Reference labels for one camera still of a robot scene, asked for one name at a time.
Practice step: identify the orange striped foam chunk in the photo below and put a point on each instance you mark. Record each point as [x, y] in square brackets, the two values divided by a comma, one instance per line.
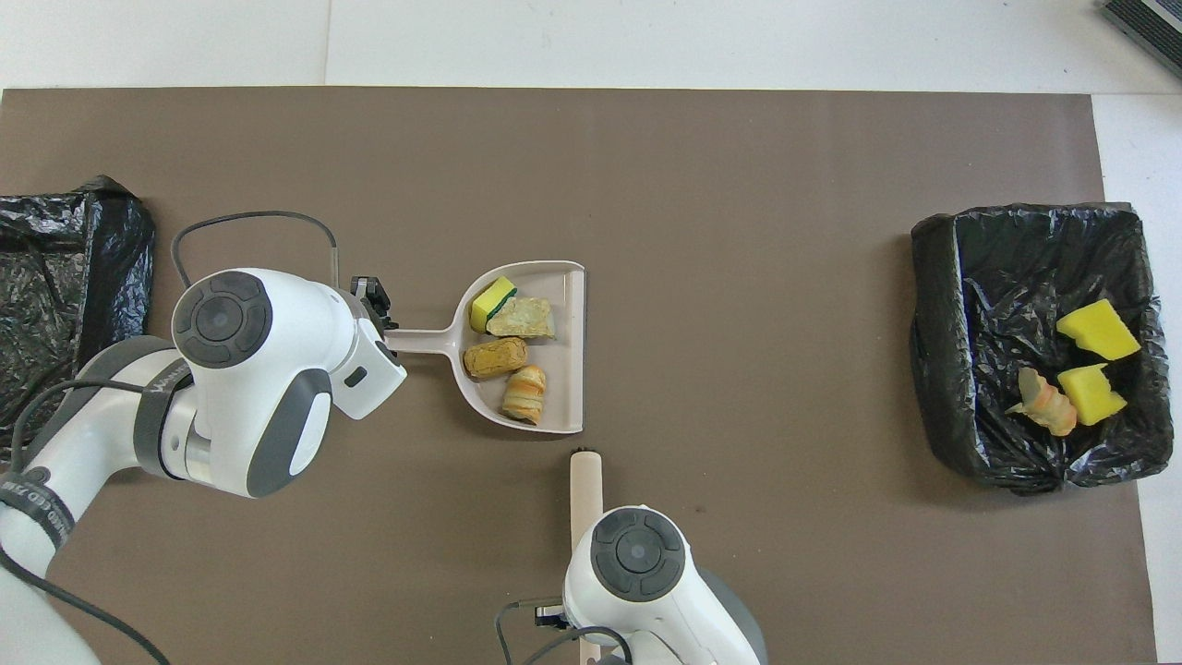
[524, 395]

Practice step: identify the beige hand brush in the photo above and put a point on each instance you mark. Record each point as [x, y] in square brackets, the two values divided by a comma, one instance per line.
[586, 489]

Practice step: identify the brown table mat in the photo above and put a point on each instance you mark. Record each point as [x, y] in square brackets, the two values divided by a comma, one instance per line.
[739, 148]

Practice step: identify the notched yellow sponge piece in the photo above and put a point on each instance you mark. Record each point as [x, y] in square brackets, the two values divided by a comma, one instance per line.
[1091, 394]

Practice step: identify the yellow and green sponge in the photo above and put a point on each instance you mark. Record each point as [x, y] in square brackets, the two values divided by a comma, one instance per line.
[489, 300]

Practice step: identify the beige plastic dustpan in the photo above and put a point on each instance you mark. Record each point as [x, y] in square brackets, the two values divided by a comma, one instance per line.
[568, 351]

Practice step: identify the pale rock-like foam chunk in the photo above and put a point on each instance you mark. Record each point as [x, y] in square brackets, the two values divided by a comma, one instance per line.
[524, 319]

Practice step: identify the bin with black bag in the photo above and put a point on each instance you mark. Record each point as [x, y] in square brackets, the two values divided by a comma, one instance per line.
[55, 277]
[979, 369]

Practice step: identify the brown oblong foam piece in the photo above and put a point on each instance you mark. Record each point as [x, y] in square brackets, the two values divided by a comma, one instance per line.
[496, 358]

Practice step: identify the dark grey ribbed device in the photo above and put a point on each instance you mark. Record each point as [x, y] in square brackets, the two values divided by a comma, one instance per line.
[1150, 23]

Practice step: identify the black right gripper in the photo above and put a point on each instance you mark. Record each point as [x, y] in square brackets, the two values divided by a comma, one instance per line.
[551, 615]

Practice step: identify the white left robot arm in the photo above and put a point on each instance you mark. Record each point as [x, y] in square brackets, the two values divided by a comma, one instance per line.
[249, 379]

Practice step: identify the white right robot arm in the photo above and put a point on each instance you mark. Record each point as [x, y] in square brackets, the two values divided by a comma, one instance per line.
[646, 573]

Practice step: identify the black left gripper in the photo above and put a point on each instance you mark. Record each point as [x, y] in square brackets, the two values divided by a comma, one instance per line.
[374, 300]

